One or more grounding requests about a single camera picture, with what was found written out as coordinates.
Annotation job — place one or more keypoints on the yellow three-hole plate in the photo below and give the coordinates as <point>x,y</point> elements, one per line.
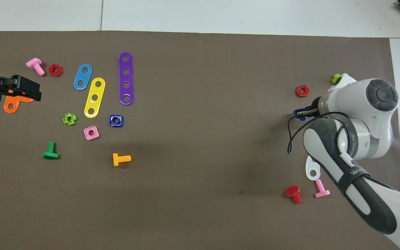
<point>96,91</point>

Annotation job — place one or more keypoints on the lime green cross-head screw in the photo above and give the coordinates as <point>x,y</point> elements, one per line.
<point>335,79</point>

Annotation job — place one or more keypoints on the green cross-shaped nut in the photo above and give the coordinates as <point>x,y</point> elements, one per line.
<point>66,119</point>

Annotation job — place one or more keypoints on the red hexagon-head screw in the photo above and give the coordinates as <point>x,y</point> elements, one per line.
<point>294,192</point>

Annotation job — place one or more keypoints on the dark blue square nut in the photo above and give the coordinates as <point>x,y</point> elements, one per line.
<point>111,121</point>

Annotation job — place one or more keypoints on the blue two-hole plate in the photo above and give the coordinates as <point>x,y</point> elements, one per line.
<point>83,77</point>

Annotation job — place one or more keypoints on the green plastic screw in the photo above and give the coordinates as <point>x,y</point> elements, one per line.
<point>51,152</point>

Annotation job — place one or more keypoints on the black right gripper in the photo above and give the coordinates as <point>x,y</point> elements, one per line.
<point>316,106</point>

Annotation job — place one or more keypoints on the red hexagon nut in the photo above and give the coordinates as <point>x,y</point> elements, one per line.
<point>298,91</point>
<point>51,70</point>

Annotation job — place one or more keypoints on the brown table mat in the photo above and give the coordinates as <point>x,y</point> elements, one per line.
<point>186,173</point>

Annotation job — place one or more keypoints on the blue triangle-head screw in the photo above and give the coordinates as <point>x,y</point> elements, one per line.
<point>302,118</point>

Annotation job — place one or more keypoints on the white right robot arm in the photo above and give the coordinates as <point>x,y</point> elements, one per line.
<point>356,114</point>

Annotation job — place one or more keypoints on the pink square nut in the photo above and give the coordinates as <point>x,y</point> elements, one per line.
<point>87,133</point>

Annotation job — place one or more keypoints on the white curved five-hole plate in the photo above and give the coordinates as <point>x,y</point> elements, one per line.
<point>311,166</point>

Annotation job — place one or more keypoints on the orange angled three-hole plate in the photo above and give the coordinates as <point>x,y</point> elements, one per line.
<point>14,103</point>

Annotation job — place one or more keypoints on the orange plastic screw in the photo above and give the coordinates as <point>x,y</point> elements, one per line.
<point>120,159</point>

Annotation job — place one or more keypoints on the purple four-hole plate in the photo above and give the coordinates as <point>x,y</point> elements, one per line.
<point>126,78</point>

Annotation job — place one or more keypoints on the pink plastic screw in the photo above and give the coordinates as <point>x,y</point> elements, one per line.
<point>321,189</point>
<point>37,66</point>

